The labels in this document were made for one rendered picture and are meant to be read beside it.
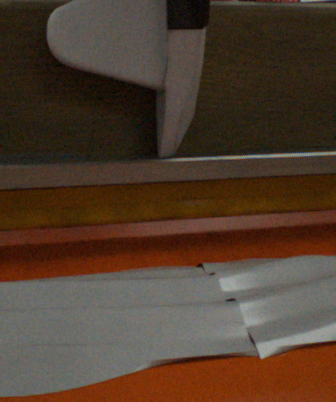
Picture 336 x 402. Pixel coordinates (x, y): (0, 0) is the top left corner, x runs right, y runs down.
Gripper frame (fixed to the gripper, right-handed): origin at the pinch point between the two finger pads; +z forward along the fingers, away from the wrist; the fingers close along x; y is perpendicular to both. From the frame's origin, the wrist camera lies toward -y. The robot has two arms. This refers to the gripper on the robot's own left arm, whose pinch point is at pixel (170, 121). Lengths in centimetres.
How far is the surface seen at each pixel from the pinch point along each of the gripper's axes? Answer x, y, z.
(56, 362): 11.5, 5.8, 4.9
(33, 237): -0.3, 6.4, 5.2
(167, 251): 2.9, 0.8, 5.3
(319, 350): 11.8, -1.7, 5.3
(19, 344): 10.4, 6.7, 4.9
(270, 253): 4.0, -3.4, 5.3
